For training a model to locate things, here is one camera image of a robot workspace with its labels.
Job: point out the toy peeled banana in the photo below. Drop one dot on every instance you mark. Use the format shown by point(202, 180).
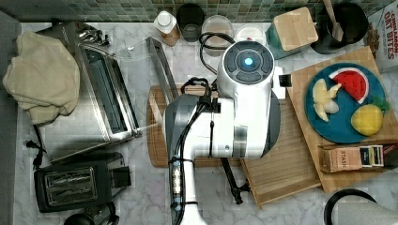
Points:
point(323, 99)

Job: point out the clear jar white lid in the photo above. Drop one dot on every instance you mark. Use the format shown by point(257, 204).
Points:
point(251, 32)

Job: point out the green canister wooden lid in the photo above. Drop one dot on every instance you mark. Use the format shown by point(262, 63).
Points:
point(291, 32)

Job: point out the toy watermelon slice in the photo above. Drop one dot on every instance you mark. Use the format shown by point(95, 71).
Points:
point(353, 81)

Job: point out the black toaster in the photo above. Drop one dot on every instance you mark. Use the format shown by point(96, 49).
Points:
point(84, 182)

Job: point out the black utensil pot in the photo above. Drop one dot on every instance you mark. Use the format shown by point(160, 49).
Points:
point(353, 21)

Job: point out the tea bag box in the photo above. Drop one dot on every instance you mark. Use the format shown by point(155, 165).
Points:
point(360, 158)

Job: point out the blue plate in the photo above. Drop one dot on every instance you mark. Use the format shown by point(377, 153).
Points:
point(338, 128)

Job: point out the large wooden cutting board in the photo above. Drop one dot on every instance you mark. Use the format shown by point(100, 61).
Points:
point(315, 142)

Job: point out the stainless toaster oven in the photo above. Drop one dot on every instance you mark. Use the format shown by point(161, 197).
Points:
point(114, 91)

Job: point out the white capped spice bottle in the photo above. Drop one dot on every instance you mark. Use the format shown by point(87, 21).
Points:
point(167, 26)

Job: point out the black cup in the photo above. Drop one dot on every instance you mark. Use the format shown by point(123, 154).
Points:
point(190, 18)

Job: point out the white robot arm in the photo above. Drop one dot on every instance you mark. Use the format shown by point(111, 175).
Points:
point(242, 121)

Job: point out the beige cloth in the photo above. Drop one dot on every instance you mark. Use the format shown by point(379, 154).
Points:
point(43, 78)

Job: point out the toy lemon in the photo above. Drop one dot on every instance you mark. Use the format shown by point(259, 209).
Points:
point(367, 120)

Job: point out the cinnamon oat bites box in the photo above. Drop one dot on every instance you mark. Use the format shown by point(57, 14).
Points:
point(385, 23)

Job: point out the clear glass jar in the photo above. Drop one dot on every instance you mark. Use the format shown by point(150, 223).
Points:
point(217, 24)

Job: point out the wooden spatula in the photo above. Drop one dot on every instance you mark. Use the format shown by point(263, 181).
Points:
point(337, 31)

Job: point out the brown rounded cutting board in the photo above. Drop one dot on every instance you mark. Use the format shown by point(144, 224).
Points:
point(155, 141)

